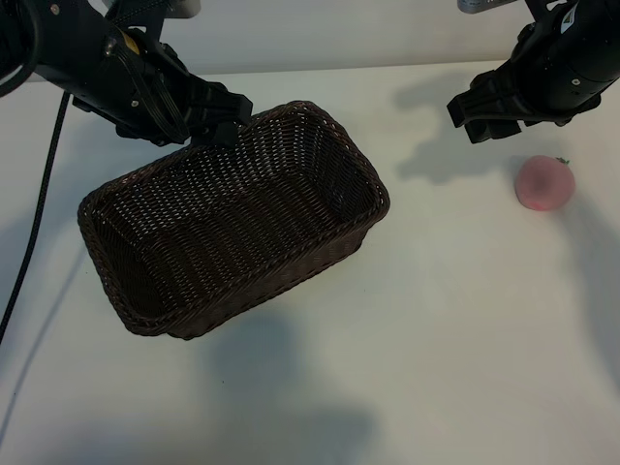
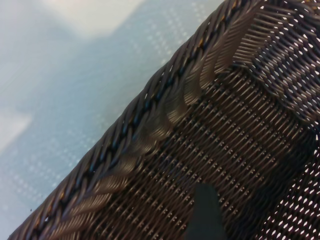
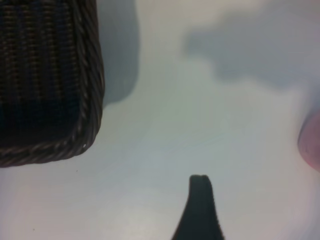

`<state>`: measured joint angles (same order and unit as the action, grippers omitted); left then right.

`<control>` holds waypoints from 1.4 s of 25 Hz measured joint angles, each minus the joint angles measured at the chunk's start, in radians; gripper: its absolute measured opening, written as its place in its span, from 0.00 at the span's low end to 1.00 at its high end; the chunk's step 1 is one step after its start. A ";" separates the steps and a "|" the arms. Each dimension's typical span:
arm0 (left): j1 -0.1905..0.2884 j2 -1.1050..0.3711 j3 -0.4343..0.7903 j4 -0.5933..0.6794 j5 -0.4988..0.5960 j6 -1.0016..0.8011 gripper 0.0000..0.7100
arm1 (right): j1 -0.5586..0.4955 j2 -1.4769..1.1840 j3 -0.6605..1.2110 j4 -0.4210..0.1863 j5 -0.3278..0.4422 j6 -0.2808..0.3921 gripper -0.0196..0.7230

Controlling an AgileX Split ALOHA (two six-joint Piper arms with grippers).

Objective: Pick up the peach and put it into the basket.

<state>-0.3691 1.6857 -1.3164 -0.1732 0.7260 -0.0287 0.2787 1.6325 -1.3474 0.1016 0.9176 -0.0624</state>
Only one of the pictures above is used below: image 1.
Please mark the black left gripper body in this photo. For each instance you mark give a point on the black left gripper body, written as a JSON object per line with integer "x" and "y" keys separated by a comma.
{"x": 194, "y": 97}

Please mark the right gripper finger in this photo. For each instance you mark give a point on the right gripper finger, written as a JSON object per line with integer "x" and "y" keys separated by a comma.
{"x": 477, "y": 132}
{"x": 505, "y": 128}

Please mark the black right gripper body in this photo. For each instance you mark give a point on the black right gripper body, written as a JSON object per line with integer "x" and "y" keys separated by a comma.
{"x": 494, "y": 97}

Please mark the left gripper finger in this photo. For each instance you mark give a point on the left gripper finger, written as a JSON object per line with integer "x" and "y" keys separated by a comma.
{"x": 201, "y": 136}
{"x": 226, "y": 133}

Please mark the pink peach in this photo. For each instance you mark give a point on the pink peach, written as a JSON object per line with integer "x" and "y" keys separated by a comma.
{"x": 542, "y": 184}

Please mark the dark brown wicker basket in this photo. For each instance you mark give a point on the dark brown wicker basket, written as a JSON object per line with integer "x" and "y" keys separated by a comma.
{"x": 232, "y": 218}

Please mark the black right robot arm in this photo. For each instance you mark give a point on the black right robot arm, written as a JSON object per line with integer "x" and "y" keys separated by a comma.
{"x": 581, "y": 53}

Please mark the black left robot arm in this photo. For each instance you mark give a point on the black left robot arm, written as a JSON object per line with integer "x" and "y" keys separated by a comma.
{"x": 53, "y": 43}

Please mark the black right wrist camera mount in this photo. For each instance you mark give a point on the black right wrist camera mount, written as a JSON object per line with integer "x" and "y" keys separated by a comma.
{"x": 552, "y": 116}

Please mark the grey metal mount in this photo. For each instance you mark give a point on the grey metal mount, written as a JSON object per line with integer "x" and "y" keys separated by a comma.
{"x": 479, "y": 5}
{"x": 186, "y": 7}

